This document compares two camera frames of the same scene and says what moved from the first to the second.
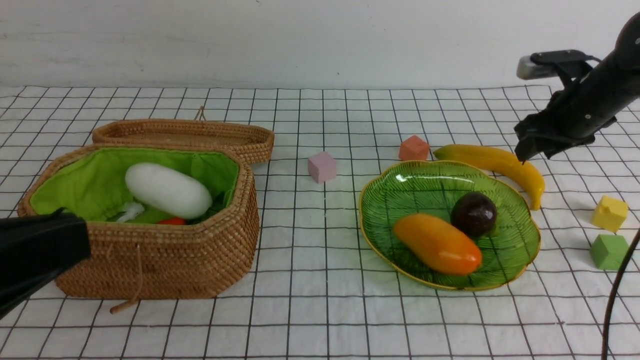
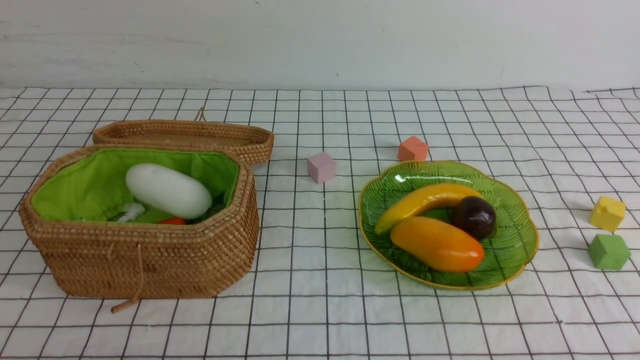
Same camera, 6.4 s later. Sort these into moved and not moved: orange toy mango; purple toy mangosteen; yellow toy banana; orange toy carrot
Moved: yellow toy banana
Not moved: orange toy carrot; orange toy mango; purple toy mangosteen
